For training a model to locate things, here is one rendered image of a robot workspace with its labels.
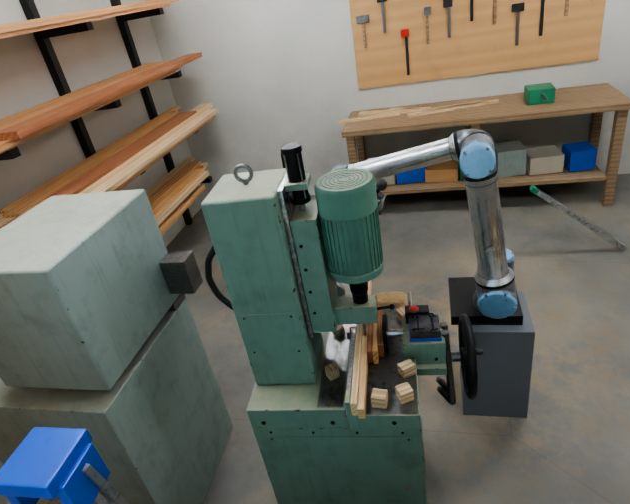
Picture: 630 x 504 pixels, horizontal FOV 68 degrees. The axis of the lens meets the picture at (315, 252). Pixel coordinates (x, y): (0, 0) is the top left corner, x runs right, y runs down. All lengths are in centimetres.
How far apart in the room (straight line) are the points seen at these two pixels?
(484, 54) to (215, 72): 249
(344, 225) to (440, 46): 338
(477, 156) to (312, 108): 325
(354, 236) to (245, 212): 32
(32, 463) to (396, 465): 111
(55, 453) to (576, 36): 447
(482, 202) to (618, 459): 136
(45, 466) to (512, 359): 185
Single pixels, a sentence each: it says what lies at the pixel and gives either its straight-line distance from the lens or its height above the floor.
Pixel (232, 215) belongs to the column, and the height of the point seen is 147.
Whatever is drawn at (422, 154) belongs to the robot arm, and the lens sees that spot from 188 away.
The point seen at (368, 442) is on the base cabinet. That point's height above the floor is 64.
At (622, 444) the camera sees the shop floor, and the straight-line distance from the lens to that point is 267.
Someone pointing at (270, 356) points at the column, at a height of 94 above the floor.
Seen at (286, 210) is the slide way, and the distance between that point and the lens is 134.
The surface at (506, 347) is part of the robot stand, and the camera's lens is 231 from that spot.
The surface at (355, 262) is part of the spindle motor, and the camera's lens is 139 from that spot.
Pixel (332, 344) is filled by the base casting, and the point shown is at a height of 80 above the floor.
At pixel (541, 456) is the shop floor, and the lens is 253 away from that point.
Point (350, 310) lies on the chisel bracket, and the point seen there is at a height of 106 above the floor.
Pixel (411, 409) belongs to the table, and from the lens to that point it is 146.
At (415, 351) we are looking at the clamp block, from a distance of 158.
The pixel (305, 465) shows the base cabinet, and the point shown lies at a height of 51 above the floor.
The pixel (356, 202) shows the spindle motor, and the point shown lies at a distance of 130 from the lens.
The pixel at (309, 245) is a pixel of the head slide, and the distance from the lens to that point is 139.
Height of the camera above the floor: 201
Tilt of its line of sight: 30 degrees down
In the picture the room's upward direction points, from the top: 11 degrees counter-clockwise
